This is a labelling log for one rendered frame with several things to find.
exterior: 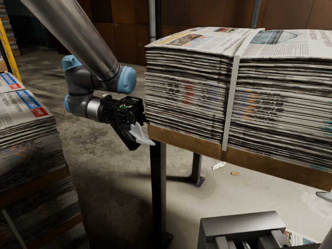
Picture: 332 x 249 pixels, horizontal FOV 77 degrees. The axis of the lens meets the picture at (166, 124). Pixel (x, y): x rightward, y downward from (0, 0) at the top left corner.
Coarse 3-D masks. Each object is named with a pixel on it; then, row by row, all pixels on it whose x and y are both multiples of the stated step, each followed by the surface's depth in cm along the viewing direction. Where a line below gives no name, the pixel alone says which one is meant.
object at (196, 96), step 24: (168, 48) 39; (192, 48) 37; (216, 48) 37; (168, 72) 41; (192, 72) 39; (216, 72) 37; (168, 96) 44; (192, 96) 41; (168, 120) 47; (192, 120) 43
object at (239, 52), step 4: (260, 28) 52; (264, 28) 54; (252, 32) 42; (256, 32) 42; (248, 36) 40; (252, 36) 40; (248, 40) 38; (244, 44) 36; (240, 48) 35; (244, 48) 35; (236, 52) 34; (240, 52) 34; (240, 56) 33
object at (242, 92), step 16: (272, 32) 50; (256, 48) 37; (224, 64) 36; (240, 64) 34; (224, 80) 37; (240, 80) 35; (224, 96) 38; (240, 96) 37; (224, 112) 40; (240, 112) 38; (240, 128) 39; (240, 144) 41
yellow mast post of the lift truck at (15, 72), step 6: (0, 24) 169; (0, 30) 170; (0, 36) 172; (0, 42) 175; (6, 42) 176; (0, 48) 176; (6, 48) 177; (6, 54) 179; (12, 54) 182; (6, 60) 181; (12, 60) 183; (6, 66) 183; (12, 66) 184; (12, 72) 186; (18, 72) 189; (18, 78) 190
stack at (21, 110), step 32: (0, 96) 68; (32, 96) 68; (0, 128) 50; (32, 128) 55; (0, 160) 53; (32, 160) 58; (64, 160) 64; (0, 192) 56; (64, 192) 69; (0, 224) 59; (32, 224) 65
